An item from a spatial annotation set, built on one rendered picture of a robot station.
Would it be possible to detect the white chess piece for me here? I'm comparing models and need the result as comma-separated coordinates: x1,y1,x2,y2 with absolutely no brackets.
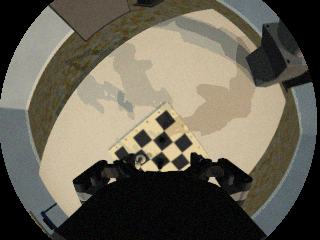
135,154,146,169

